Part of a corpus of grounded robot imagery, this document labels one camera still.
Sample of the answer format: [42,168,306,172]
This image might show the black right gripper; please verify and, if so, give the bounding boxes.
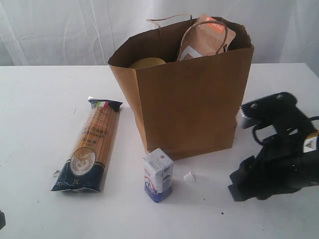
[228,134,319,201]

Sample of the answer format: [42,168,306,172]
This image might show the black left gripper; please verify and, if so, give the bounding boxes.
[0,211,6,228]

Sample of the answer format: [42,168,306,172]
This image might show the white garlic clove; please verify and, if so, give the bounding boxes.
[183,171,196,183]

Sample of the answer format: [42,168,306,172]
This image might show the small white blue milk carton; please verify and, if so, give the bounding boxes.
[143,148,174,203]

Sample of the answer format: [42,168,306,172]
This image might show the brown paper shopping bag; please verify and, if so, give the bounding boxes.
[108,17,254,160]

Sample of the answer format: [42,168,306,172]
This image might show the brown kraft pouch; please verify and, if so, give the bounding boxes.
[177,13,236,61]

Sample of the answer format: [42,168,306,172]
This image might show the glass nut jar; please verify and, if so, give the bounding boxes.
[129,57,166,69]

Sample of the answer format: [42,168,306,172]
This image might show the torn clear plastic scrap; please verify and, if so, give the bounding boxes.
[52,170,61,178]

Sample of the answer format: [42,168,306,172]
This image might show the spaghetti pack, blue ends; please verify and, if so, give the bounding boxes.
[51,97,122,192]

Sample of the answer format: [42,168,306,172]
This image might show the white backdrop curtain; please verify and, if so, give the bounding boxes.
[0,0,319,70]

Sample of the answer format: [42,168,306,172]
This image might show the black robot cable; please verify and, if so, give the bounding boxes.
[251,124,300,146]

